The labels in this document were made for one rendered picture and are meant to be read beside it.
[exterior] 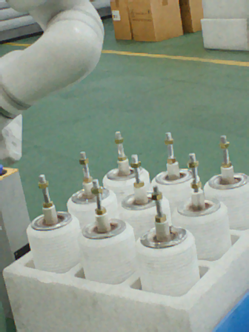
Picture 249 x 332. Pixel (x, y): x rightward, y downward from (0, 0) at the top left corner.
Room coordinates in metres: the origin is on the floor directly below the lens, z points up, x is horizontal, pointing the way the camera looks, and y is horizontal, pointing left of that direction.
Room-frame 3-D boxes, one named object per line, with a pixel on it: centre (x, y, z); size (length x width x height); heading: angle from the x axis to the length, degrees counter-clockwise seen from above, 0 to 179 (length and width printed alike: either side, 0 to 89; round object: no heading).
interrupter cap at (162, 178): (1.20, -0.09, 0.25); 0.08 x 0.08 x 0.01
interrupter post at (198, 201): (1.04, -0.11, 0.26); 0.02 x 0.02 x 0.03
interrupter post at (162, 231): (0.94, -0.04, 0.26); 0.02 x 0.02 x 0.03
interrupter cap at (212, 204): (1.04, -0.11, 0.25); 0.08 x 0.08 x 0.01
